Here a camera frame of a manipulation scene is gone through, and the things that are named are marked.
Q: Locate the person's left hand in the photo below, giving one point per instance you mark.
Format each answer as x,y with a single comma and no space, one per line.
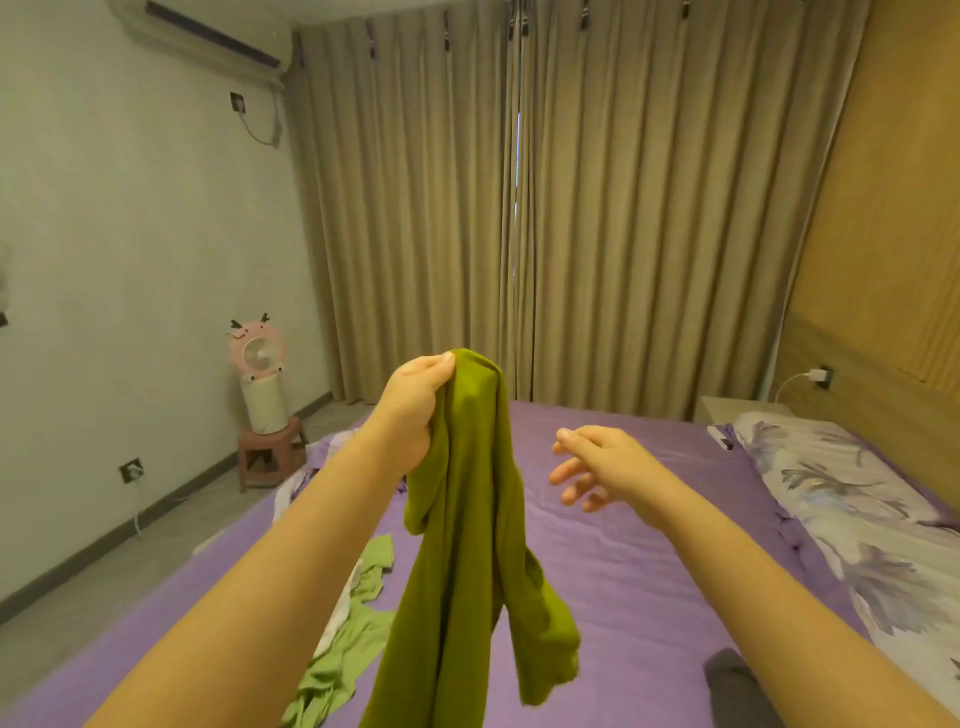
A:
405,420

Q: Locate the person's right hand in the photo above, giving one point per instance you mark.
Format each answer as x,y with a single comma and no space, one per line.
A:
622,469

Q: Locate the person's left thumb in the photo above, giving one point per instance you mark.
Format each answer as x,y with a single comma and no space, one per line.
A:
435,369

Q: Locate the person's right thumb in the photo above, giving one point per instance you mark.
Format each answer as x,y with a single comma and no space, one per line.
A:
579,439

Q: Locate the person's right middle finger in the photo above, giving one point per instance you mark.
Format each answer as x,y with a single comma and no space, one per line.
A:
579,491

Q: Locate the olive green garment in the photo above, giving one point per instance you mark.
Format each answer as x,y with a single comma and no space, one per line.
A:
465,487

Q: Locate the person's right forearm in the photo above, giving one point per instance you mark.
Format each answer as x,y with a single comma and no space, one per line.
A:
780,622

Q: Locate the person's left forearm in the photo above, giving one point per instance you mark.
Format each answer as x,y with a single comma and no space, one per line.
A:
270,585

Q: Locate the bed with purple sheet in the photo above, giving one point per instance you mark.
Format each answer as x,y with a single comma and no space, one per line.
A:
622,570

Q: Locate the small black and white item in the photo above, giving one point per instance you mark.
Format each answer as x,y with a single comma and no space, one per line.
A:
726,440

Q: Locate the beige curtain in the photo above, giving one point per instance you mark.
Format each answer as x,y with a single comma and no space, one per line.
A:
660,210
405,210

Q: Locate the white nightstand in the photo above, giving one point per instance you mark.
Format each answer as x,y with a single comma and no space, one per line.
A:
739,409

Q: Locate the pink and white fan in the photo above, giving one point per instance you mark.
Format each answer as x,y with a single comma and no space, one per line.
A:
262,397

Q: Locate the pink plastic stool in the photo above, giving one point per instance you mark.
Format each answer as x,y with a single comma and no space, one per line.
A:
270,450

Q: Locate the white garment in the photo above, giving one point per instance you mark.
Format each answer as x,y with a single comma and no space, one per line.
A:
287,493

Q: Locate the white charger plug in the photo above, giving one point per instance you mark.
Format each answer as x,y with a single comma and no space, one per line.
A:
821,377

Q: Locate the dark grey garment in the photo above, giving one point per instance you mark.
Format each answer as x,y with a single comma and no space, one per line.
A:
735,690

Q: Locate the light green garment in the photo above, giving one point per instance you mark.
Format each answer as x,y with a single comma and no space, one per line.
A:
352,645

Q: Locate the floral white pillow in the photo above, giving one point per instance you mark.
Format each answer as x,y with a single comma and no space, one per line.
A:
862,525

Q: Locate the wooden headboard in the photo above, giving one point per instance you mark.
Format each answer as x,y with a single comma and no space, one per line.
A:
885,420

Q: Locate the white air conditioner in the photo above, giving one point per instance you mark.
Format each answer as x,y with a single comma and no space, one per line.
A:
210,37

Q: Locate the wall socket with plug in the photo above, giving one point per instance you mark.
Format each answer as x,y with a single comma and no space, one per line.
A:
131,471

